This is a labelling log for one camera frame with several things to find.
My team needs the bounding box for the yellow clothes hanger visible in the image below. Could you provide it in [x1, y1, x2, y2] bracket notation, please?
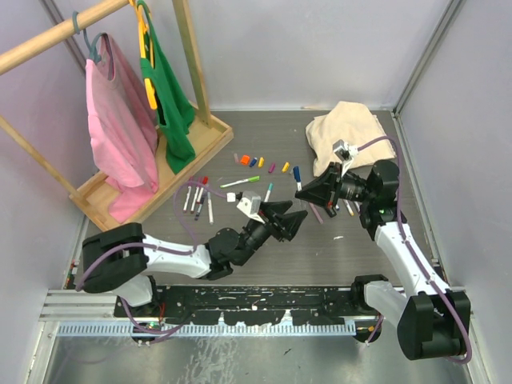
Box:
[129, 0, 158, 110]

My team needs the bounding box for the beige cloth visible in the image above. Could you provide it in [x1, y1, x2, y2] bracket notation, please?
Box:
[305, 102, 386, 177]

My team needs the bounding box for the teal cap marker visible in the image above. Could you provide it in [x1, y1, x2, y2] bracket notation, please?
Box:
[264, 182, 274, 202]

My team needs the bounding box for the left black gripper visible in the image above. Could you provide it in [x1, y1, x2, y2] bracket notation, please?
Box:
[234, 201, 306, 267]

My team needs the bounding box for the red cap marker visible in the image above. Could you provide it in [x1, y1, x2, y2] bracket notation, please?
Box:
[190, 176, 208, 213]

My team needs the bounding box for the pink pen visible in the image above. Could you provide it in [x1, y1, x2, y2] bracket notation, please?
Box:
[309, 202, 324, 224]

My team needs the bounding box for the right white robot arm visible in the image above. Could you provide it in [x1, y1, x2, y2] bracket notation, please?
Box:
[295, 160, 472, 363]

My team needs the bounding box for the dark purple marker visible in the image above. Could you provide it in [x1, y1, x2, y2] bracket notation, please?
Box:
[194, 189, 207, 221]

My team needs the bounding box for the pink shirt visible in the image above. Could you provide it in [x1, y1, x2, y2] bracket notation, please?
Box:
[86, 33, 159, 223]

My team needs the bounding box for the grey clothes hanger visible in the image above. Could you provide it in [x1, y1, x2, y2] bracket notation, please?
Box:
[71, 10, 111, 65]

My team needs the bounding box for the orange highlighter cap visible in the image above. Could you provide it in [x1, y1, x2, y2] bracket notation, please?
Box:
[239, 155, 250, 166]

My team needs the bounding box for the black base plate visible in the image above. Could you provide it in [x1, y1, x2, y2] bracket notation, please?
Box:
[130, 285, 381, 326]

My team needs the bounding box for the slotted cable duct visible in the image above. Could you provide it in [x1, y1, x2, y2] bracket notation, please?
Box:
[56, 320, 357, 338]

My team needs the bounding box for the white grey marker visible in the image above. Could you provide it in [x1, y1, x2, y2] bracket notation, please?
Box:
[207, 191, 214, 225]

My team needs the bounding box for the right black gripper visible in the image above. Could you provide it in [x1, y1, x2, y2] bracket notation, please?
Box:
[295, 162, 374, 209]

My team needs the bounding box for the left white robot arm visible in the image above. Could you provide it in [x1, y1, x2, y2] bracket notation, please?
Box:
[75, 192, 308, 317]

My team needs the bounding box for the green shirt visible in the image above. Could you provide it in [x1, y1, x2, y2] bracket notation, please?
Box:
[140, 20, 196, 174]

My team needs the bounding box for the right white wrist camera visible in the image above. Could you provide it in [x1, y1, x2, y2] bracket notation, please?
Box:
[333, 140, 358, 176]

